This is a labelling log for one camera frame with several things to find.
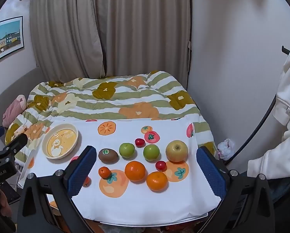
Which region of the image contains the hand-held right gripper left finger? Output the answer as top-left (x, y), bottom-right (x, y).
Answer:
top-left (17, 146), bottom-right (98, 233)

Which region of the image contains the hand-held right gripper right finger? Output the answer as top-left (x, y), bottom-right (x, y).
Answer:
top-left (196, 146), bottom-right (275, 233)

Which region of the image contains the small red-orange mandarin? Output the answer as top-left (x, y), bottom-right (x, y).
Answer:
top-left (98, 166), bottom-right (112, 179)

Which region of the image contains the brown kiwi with green sticker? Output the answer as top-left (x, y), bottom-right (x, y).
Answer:
top-left (98, 148), bottom-right (119, 164)

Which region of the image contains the cream bowl with duck print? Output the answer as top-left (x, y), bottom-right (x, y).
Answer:
top-left (42, 123), bottom-right (79, 160)

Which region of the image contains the green apple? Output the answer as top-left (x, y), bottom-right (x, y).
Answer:
top-left (119, 142), bottom-right (136, 159)
top-left (143, 144), bottom-right (160, 162)

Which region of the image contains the large orange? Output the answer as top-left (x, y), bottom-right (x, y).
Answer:
top-left (146, 171), bottom-right (168, 191)
top-left (125, 161), bottom-right (146, 182)

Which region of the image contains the tissue pack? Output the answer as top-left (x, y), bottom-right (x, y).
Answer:
top-left (13, 125), bottom-right (29, 136)

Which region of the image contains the white plastic bag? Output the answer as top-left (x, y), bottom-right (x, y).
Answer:
top-left (217, 138), bottom-right (234, 161)

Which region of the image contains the pink plush toy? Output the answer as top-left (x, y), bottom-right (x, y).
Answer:
top-left (2, 95), bottom-right (27, 128)

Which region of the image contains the yellow apple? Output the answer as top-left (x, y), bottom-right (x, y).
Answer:
top-left (165, 140), bottom-right (188, 163)

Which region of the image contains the grey padded headboard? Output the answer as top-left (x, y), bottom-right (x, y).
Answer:
top-left (0, 67), bottom-right (42, 131)

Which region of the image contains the white persimmon print cloth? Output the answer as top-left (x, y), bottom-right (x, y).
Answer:
top-left (18, 118), bottom-right (222, 224)

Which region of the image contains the green striped floral blanket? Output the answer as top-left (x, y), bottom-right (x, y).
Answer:
top-left (4, 71), bottom-right (218, 165)

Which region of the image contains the white hoodie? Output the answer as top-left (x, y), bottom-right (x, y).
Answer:
top-left (247, 47), bottom-right (290, 180)

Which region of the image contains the black clothes rack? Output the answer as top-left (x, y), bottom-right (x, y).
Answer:
top-left (226, 45), bottom-right (290, 168)

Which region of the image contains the beige curtain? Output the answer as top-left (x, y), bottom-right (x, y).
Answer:
top-left (30, 0), bottom-right (191, 82)

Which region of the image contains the framed wall poster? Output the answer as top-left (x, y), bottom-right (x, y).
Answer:
top-left (0, 16), bottom-right (24, 66)

